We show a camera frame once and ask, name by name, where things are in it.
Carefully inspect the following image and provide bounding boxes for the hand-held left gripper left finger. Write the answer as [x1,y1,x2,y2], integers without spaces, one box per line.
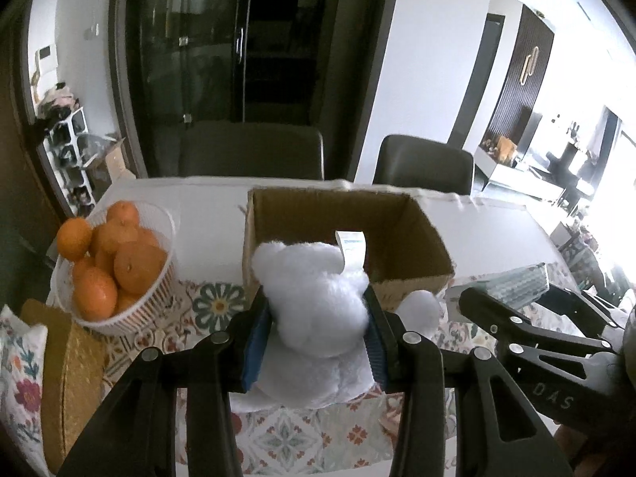
[57,289,272,477]

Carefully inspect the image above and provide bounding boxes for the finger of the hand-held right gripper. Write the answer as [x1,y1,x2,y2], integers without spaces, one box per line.
[458,287,536,349]
[545,283,626,332]

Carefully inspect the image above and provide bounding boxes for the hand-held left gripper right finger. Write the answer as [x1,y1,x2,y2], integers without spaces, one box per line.
[363,289,572,477]

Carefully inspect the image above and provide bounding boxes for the teal tissue pack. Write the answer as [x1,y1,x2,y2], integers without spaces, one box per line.
[444,264,550,305]

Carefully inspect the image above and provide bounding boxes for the white plush toy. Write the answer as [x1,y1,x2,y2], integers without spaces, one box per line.
[231,229,443,413]

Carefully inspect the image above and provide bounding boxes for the brown cardboard box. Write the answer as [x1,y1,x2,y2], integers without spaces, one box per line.
[242,186,456,312]

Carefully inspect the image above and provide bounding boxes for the patterned cushion chair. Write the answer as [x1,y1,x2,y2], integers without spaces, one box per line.
[560,237,605,284]

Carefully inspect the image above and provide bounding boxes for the patterned table runner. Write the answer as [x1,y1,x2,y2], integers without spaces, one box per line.
[102,262,589,474]

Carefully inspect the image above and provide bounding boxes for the white plastic basket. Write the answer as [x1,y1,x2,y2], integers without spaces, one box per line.
[52,202,178,337]

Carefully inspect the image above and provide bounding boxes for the white low cabinet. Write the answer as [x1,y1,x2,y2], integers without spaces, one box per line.
[472,148,568,206]

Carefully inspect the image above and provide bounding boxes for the pile of oranges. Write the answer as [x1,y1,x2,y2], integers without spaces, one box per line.
[56,200,169,322]

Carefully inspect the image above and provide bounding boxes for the dark dining chair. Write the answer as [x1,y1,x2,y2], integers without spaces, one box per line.
[372,134,476,195]
[179,122,325,180]

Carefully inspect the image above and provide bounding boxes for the woven wicker box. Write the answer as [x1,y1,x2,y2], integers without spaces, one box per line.
[20,298,108,476]

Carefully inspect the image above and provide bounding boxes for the dark interior door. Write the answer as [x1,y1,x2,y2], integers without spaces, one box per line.
[446,13,506,150]

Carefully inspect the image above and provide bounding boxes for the floral cushion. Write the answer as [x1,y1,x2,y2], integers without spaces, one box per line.
[0,305,50,477]

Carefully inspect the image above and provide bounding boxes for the clear plastic bag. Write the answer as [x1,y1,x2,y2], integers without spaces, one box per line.
[74,133,118,171]

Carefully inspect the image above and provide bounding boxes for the white shoe rack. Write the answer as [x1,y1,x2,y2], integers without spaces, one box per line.
[42,107,98,217]

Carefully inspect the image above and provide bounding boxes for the brown wooden door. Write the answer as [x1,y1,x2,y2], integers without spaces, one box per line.
[0,30,63,289]

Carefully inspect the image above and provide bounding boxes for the black glass sliding door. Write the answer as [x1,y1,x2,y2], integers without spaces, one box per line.
[108,0,404,180]

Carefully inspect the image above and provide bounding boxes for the pile of clothes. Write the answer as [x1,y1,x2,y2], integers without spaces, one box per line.
[37,83,83,125]

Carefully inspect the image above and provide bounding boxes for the dark slatted wall panel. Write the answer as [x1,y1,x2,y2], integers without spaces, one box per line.
[484,3,555,146]

